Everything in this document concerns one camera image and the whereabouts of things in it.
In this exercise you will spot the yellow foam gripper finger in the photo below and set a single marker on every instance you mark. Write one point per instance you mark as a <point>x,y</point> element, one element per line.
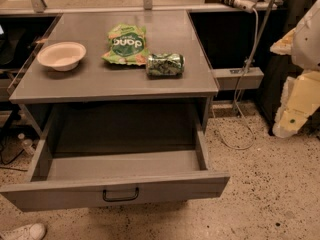
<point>299,98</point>

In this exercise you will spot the grey top drawer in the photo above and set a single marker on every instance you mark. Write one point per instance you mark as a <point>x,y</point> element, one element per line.
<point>158,147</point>

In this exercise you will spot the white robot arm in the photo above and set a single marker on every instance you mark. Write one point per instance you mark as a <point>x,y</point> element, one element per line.
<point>309,25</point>

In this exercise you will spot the dark side cabinet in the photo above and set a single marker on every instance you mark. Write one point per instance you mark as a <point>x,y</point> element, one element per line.
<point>279,67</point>

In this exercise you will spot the green soda can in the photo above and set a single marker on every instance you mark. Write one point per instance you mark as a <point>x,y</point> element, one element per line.
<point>166,64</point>

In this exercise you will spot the green chip bag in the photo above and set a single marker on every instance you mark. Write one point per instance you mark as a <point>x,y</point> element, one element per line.
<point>127,45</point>

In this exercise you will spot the grey cabinet desk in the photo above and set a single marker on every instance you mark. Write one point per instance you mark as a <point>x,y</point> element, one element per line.
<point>119,78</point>

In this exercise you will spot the white paper bowl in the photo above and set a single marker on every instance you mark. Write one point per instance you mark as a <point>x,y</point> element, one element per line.
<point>63,56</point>

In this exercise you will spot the white shoe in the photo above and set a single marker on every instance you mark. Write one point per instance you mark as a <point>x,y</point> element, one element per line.
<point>35,231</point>

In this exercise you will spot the grey metal bracket block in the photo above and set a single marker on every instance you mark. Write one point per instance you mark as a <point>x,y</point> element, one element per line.
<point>235,78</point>

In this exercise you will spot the black top drawer handle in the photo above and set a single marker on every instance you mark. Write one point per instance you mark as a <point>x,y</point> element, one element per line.
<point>120,195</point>

